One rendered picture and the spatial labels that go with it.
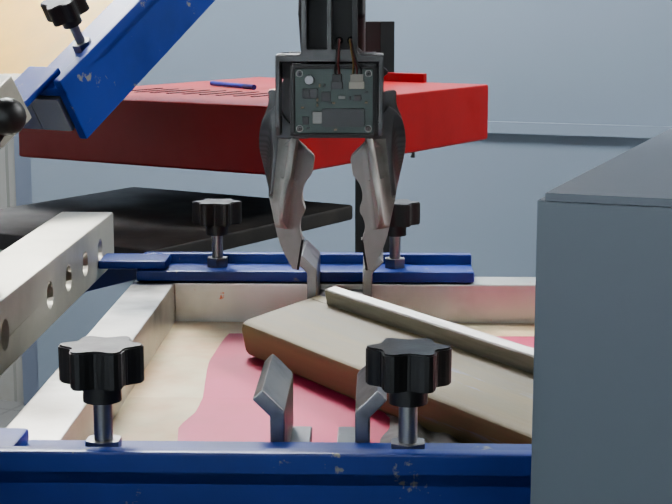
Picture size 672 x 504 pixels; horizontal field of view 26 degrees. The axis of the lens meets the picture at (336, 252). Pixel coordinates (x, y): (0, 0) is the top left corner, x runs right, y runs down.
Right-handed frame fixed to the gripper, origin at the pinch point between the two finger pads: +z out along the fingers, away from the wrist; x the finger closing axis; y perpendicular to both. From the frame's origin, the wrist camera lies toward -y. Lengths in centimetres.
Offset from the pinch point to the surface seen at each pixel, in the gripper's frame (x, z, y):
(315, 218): -5, 11, -97
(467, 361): 9.3, 6.9, 4.7
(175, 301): -14.8, 8.9, -25.4
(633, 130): 68, 13, -268
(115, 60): -23, -12, -46
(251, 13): -31, -16, -306
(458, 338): 8.8, 5.9, 2.2
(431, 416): 6.7, 9.4, 9.8
